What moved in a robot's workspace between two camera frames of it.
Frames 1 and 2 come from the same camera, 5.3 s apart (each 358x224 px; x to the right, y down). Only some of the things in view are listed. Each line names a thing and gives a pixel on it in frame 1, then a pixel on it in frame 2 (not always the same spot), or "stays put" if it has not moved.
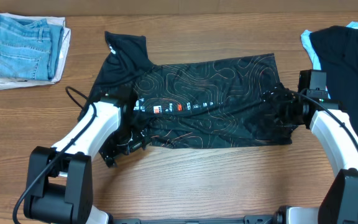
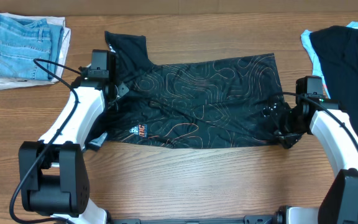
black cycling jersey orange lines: [202, 104] stays put
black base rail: [254, 219] stays put
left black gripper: [110, 152] to [123, 90]
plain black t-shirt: [350, 58] stays put
